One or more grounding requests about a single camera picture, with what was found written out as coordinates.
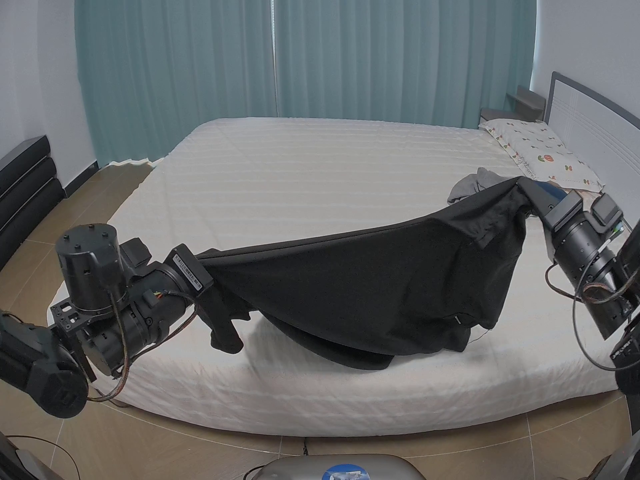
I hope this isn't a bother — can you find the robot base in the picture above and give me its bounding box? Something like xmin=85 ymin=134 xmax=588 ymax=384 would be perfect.
xmin=247 ymin=455 xmax=426 ymax=480

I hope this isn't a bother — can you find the black chest of drawers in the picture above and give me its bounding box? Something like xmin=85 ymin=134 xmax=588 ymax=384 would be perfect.
xmin=0 ymin=135 xmax=66 ymax=269

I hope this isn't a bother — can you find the bed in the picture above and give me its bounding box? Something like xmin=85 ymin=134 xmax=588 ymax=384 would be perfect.
xmin=47 ymin=71 xmax=640 ymax=439

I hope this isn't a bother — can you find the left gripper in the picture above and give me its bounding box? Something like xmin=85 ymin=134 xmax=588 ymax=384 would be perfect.
xmin=129 ymin=246 xmax=215 ymax=335

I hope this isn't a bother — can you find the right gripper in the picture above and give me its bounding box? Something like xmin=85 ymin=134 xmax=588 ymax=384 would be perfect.
xmin=517 ymin=177 xmax=613 ymax=284

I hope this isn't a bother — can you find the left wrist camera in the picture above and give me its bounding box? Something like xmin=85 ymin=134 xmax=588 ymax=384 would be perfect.
xmin=120 ymin=238 xmax=152 ymax=271

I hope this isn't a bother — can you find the blue-green curtain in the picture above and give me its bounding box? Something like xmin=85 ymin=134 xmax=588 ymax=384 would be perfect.
xmin=75 ymin=0 xmax=278 ymax=169
xmin=274 ymin=0 xmax=538 ymax=129

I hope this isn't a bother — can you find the black T-shirt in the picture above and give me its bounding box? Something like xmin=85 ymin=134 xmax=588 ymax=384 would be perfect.
xmin=195 ymin=175 xmax=531 ymax=371

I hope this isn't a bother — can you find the white printed pillow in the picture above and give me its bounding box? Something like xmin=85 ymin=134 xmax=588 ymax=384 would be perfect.
xmin=478 ymin=118 xmax=606 ymax=192

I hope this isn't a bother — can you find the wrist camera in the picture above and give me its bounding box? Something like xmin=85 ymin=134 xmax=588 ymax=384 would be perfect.
xmin=591 ymin=194 xmax=624 ymax=229
xmin=120 ymin=238 xmax=152 ymax=271

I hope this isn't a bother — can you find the grey bedside table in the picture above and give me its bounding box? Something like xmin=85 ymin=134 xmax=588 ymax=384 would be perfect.
xmin=480 ymin=85 xmax=546 ymax=125

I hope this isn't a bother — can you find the pile of clothes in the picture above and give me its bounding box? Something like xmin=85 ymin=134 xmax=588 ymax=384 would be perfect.
xmin=446 ymin=167 xmax=508 ymax=205

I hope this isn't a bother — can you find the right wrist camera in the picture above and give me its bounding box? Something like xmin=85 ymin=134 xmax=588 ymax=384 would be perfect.
xmin=591 ymin=194 xmax=624 ymax=229

